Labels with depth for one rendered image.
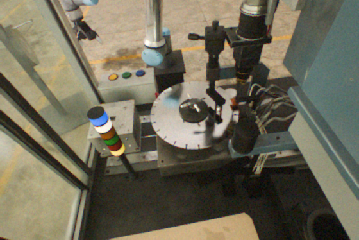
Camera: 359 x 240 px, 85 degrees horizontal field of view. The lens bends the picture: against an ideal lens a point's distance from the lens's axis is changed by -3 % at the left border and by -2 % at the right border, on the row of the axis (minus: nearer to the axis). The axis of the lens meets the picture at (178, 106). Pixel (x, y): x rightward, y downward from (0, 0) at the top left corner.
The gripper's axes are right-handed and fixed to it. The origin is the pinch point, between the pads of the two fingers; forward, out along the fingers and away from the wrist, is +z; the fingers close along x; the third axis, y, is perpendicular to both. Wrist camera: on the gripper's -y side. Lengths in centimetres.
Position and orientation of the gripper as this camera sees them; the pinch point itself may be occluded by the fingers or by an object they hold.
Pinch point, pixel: (92, 50)
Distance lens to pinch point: 134.2
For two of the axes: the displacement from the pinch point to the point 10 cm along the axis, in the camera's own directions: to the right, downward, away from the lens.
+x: -7.0, 5.7, -4.3
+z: 0.8, 6.6, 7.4
